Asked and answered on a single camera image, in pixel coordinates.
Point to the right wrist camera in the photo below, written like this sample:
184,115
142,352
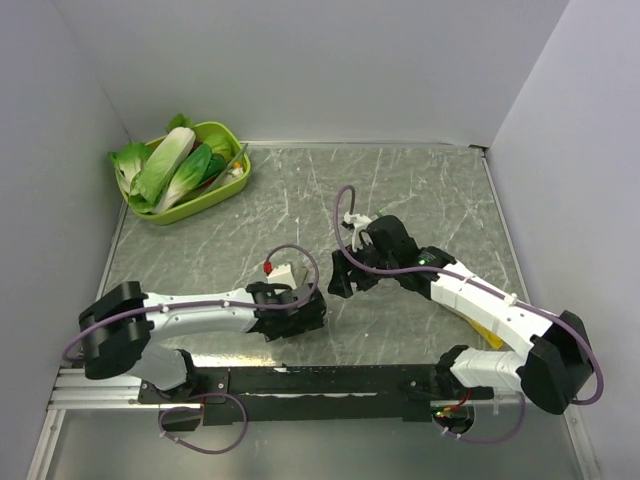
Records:
356,223

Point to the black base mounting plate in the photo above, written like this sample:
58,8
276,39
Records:
309,393

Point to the beige remote control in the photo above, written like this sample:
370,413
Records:
303,275

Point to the yellow napa cabbage toy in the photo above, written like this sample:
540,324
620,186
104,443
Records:
492,339

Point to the green lettuce leaf left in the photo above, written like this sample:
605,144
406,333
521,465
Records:
128,162

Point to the green plastic basket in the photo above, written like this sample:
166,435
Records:
226,175

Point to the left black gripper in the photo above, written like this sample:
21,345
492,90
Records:
299,326

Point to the long white green cabbage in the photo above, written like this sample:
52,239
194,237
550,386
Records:
162,164

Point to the aluminium rail frame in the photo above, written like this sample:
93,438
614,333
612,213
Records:
446,197

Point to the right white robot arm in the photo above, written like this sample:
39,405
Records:
536,353

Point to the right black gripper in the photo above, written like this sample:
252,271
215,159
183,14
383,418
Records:
340,282

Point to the green bok choy right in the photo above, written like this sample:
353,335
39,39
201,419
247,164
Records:
186,178

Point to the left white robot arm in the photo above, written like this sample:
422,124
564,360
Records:
123,330

